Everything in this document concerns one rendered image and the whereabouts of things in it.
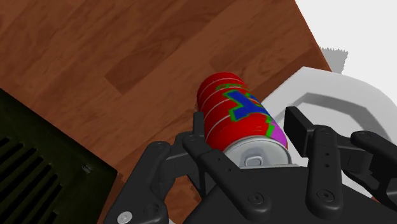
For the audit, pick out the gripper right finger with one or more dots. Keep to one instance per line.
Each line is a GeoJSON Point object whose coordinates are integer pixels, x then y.
{"type": "Point", "coordinates": [324, 173]}

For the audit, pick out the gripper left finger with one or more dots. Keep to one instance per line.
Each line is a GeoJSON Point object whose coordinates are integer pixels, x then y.
{"type": "Point", "coordinates": [155, 173]}

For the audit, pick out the red drink can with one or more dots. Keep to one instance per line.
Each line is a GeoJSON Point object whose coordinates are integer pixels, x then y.
{"type": "Point", "coordinates": [229, 130]}

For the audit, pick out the dark slatted vent grille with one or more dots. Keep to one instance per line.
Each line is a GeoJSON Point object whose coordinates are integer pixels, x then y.
{"type": "Point", "coordinates": [46, 149]}

